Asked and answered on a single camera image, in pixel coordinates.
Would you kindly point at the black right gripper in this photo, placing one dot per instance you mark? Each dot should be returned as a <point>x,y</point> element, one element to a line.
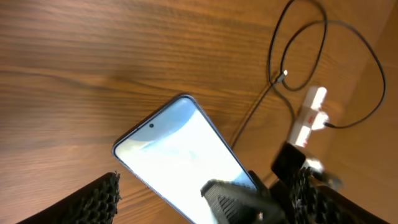
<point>232,203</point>

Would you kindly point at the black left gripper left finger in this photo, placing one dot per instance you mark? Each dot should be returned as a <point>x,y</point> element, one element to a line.
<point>96,202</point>

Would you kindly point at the Samsung Galaxy smartphone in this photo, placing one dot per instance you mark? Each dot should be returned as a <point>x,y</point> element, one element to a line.
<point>175,152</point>

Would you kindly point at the white charger plug adapter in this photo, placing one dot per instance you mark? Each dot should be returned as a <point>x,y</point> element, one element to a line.
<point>320,120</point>

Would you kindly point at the white power strip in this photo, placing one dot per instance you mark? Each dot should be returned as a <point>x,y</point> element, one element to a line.
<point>312,104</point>

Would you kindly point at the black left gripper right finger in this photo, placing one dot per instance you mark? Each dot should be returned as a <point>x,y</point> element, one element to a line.
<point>316,202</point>

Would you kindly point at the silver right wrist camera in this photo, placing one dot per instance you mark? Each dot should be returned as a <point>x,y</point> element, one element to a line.
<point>314,165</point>

